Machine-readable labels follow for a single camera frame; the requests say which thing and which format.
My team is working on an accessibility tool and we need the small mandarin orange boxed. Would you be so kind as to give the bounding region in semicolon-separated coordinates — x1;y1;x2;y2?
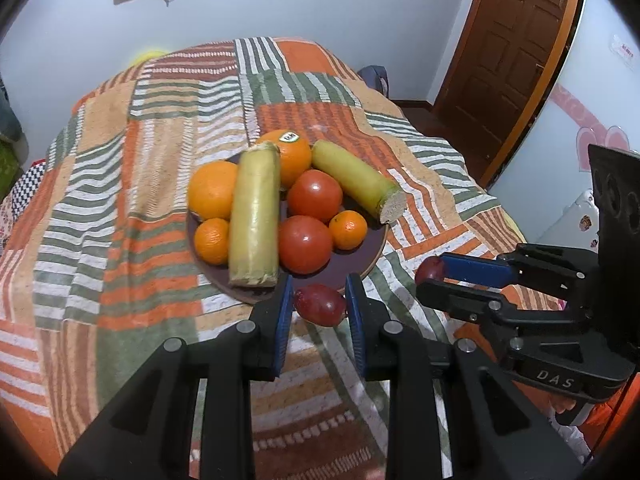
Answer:
329;210;368;252
193;218;229;266

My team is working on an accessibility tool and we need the brown wooden door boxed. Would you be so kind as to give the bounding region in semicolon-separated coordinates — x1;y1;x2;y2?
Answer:
435;0;578;186

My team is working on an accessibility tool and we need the plain large orange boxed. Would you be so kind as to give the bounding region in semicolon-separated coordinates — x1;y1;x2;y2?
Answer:
188;160;238;220

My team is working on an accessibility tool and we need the red tomato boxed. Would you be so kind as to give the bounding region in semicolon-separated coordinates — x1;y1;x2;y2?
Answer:
279;216;333;275
286;169;343;223

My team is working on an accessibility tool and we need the striped patchwork bed cover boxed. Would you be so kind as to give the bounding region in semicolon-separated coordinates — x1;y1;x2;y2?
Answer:
1;37;523;470

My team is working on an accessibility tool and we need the large orange with sticker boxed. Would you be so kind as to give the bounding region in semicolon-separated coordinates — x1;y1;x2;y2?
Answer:
257;129;311;190

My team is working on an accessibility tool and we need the purple ceramic plate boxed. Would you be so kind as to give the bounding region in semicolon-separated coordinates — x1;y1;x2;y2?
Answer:
185;144;391;307

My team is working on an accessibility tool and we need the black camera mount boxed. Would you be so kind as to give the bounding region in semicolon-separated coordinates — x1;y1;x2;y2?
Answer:
588;144;639;346

